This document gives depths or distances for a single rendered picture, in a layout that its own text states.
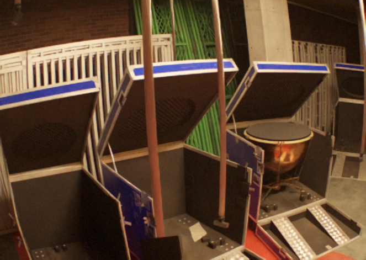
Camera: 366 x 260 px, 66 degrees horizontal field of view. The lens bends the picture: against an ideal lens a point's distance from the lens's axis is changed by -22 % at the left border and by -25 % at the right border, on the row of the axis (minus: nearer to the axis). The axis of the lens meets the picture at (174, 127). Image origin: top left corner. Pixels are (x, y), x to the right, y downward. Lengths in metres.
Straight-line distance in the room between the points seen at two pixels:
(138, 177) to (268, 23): 2.55
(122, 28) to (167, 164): 2.69
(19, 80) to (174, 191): 2.09
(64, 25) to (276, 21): 3.06
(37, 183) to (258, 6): 3.39
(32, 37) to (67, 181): 2.56
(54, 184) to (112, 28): 3.05
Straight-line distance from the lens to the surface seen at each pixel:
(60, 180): 3.04
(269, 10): 4.57
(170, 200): 3.61
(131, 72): 2.26
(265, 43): 4.42
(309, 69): 3.56
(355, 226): 3.69
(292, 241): 3.35
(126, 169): 3.26
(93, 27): 5.25
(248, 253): 3.10
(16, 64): 3.76
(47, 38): 4.99
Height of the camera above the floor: 1.92
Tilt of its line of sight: 13 degrees down
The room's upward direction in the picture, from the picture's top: 3 degrees counter-clockwise
